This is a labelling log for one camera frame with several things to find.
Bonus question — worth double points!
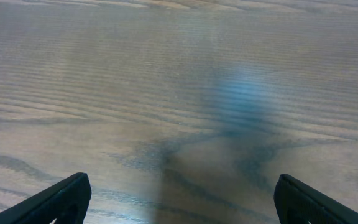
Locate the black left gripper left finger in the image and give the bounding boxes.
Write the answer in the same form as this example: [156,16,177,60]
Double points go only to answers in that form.
[0,172,91,224]

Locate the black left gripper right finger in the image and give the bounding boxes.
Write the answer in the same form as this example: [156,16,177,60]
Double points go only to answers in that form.
[273,174,358,224]

